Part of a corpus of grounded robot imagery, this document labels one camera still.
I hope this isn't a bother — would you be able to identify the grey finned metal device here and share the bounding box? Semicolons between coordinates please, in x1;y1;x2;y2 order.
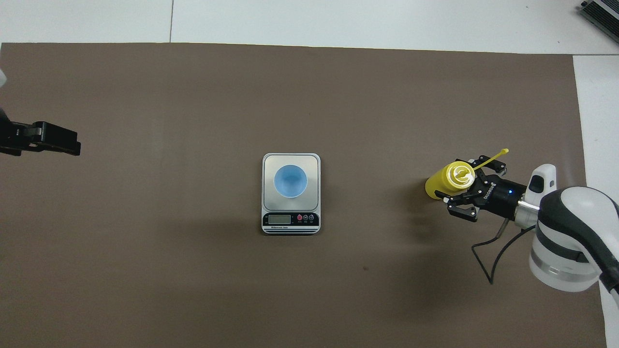
580;0;619;45

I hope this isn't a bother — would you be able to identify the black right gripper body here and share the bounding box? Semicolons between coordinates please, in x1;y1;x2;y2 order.
472;175;525;216

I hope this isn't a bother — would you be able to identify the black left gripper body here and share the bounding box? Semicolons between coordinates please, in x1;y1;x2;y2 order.
0;110;20;154

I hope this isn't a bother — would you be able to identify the yellow squeeze bottle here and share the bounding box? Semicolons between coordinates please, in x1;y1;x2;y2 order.
425;148;509;200

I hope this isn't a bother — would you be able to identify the light blue plastic cup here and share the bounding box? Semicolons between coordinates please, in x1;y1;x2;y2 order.
274;164;308;199

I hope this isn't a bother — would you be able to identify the silver digital kitchen scale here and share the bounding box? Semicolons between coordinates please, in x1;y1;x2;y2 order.
262;153;321;235

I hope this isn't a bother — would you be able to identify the brown paper mat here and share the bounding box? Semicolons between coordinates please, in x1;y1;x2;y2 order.
0;43;607;348

